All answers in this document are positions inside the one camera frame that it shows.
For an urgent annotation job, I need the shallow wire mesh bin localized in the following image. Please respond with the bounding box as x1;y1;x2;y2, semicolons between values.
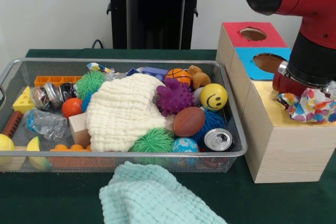
0;58;248;173

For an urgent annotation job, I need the red ball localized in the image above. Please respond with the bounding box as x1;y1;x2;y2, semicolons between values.
61;98;84;119

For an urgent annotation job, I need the silver drink can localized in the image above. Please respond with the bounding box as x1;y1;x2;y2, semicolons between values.
204;128;233;151

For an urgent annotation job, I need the cream knitted cloth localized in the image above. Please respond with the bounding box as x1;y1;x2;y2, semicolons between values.
86;73;175;153

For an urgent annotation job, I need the wooden box with three holes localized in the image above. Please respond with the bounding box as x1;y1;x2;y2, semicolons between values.
215;22;336;184

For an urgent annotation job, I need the black cable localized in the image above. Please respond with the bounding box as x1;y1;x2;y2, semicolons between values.
92;39;106;50

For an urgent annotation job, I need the orange toy basketball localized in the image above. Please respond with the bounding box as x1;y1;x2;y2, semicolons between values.
165;68;192;85

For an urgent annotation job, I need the orange toy brick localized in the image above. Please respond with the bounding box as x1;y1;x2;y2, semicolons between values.
50;143;93;155

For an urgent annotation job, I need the plain yellow ball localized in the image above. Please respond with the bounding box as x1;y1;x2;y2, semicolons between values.
0;133;16;171

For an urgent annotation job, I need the white multicolour print cloth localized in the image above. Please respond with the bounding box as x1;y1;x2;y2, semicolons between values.
278;87;336;125

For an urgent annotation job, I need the purple spiky ball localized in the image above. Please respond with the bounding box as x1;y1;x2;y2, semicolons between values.
156;78;196;116

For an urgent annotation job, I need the green spiky ball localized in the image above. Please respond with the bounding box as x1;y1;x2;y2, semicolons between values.
130;127;175;167
77;70;106;99

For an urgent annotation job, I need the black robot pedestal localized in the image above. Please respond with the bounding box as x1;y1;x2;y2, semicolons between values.
101;0;212;50

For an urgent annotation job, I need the orange plastic tray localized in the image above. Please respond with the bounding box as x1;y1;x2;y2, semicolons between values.
34;75;83;87

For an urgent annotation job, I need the mint green knitted cloth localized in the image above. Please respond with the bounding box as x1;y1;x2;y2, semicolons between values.
100;160;226;224

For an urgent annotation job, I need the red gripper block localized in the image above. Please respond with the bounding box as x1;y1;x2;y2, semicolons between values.
272;72;309;97

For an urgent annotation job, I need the yellow cheese wedge toy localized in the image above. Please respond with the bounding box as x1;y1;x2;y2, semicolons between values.
13;86;36;114

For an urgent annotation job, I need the plain wooden block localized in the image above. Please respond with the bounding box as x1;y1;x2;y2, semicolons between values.
68;112;91;148

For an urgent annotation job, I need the yellow smiley face ball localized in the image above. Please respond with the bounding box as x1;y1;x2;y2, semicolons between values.
200;83;228;111

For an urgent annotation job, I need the brown toy football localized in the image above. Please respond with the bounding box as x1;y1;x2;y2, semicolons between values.
173;107;206;137

